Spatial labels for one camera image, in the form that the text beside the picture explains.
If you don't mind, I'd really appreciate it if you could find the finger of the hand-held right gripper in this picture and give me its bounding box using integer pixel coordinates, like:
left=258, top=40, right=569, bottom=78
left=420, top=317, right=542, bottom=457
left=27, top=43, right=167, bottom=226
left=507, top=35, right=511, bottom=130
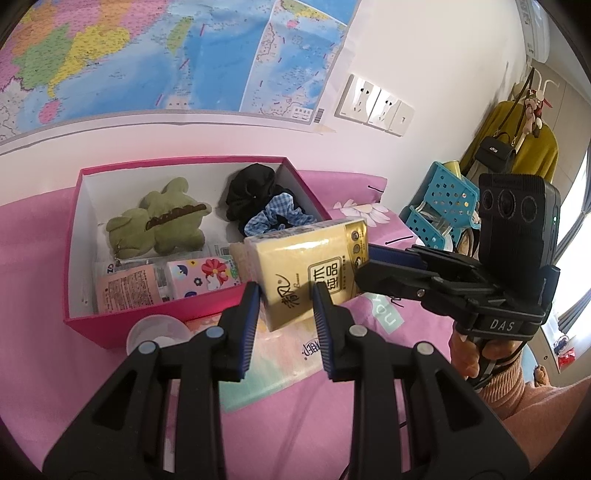
left=355, top=261, right=485, bottom=319
left=367, top=244, right=481, bottom=278

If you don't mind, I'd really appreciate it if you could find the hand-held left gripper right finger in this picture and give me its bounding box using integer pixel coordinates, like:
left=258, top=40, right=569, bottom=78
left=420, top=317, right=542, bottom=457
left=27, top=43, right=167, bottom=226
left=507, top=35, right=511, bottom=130
left=311, top=281, right=509, bottom=480

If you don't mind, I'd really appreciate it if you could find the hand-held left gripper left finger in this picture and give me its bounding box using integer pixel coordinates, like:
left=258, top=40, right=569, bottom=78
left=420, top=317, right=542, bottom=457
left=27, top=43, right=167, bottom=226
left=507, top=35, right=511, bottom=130
left=41, top=281, right=262, bottom=480

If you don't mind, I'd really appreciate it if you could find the yellow tissue pack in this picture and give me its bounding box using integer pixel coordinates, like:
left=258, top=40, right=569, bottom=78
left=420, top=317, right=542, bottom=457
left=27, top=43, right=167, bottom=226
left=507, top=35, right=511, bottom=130
left=243, top=219, right=370, bottom=333

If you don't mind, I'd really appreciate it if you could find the floral tissue pack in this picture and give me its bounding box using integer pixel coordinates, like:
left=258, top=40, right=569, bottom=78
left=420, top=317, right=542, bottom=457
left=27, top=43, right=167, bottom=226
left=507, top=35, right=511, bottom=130
left=165, top=256, right=243, bottom=303

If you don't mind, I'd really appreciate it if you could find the blue checked scrunchie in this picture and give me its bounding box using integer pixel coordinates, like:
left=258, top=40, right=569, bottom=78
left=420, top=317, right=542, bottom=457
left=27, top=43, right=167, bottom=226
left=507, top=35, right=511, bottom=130
left=244, top=193, right=315, bottom=238

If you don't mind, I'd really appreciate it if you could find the pink snack packet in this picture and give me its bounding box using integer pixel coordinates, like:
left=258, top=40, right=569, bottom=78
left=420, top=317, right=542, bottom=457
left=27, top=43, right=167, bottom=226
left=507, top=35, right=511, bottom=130
left=95, top=263, right=160, bottom=315

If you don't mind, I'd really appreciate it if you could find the green plush toy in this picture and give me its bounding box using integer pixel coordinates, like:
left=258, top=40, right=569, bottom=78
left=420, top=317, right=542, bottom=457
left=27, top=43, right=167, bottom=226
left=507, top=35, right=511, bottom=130
left=105, top=178, right=213, bottom=261

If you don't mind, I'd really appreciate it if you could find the black scrunchie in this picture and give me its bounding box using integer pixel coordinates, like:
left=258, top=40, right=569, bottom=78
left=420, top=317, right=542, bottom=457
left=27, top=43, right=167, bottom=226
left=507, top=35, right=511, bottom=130
left=225, top=164, right=296, bottom=232

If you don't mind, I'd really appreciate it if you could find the pink cardboard box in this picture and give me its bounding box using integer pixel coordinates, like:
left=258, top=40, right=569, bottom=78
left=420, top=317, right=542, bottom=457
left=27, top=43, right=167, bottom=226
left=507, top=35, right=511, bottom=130
left=63, top=156, right=333, bottom=354

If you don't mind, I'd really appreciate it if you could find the person's right hand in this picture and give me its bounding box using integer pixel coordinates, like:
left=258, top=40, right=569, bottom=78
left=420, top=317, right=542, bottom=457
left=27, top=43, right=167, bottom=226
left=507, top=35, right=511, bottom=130
left=448, top=320, right=522, bottom=384

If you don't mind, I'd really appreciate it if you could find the large orange tissue pack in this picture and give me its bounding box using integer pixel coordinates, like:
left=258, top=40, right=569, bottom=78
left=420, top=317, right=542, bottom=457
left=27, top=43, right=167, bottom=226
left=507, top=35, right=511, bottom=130
left=185, top=309, right=324, bottom=414

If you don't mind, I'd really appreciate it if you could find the window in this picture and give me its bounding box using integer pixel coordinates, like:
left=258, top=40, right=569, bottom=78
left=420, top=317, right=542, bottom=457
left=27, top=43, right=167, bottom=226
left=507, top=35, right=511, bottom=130
left=547, top=152, right=591, bottom=361

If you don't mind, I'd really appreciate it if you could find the teal perforated basket rack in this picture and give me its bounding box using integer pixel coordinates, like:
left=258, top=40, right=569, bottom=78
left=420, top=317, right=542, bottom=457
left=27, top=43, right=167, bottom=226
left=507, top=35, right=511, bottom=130
left=399, top=159, right=483, bottom=252

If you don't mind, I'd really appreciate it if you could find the black handbag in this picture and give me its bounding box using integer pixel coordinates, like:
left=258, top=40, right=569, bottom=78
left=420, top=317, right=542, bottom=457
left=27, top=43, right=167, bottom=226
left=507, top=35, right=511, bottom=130
left=475, top=131, right=518, bottom=174

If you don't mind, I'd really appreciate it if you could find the yellow coat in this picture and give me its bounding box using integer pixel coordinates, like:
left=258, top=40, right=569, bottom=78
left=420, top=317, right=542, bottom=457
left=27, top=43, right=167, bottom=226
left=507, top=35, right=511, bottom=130
left=459, top=99, right=559, bottom=183

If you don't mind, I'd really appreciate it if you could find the clear plastic cup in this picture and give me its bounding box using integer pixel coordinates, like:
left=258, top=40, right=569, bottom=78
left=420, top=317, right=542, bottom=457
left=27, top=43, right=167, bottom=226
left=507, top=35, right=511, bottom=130
left=127, top=315, right=190, bottom=356

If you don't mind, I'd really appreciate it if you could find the red bag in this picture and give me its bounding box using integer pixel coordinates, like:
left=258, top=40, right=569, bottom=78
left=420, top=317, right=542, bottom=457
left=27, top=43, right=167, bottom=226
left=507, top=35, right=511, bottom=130
left=556, top=337, right=578, bottom=370

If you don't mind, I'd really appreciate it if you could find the hanging plush charm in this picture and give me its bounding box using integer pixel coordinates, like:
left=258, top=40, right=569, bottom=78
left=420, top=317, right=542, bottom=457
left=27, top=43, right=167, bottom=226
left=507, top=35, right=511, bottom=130
left=524, top=90, right=546, bottom=137

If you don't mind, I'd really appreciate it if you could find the white air conditioner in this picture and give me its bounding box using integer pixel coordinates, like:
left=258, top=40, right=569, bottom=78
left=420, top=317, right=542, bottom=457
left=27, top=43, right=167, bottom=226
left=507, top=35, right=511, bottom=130
left=519, top=0, right=552, bottom=61

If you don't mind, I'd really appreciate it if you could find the white wall switch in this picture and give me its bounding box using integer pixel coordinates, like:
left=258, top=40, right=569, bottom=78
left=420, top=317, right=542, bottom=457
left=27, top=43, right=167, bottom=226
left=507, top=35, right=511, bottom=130
left=390, top=99, right=415, bottom=137

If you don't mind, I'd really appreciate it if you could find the white wall socket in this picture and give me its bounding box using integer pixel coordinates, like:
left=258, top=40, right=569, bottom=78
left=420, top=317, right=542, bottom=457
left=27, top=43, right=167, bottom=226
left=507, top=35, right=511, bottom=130
left=367, top=88, right=403, bottom=130
left=333, top=74, right=376, bottom=123

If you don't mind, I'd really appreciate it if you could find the colourful wall map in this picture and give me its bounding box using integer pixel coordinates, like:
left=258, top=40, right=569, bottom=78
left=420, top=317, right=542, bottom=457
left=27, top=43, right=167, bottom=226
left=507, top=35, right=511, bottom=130
left=0, top=0, right=361, bottom=144

